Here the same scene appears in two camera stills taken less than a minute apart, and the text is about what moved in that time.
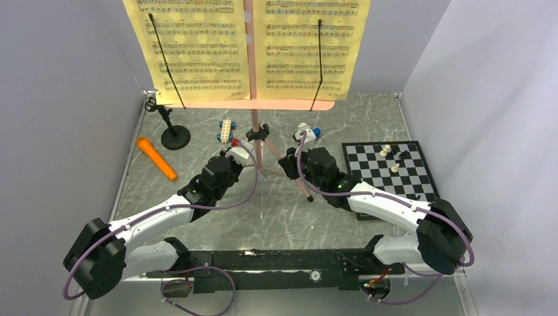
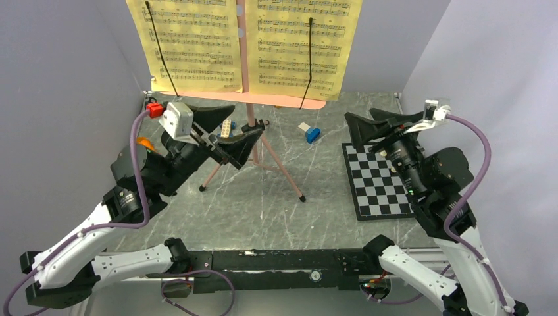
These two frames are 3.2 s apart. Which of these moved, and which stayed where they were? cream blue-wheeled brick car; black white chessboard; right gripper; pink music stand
Moved: pink music stand; right gripper
Stayed: black white chessboard; cream blue-wheeled brick car
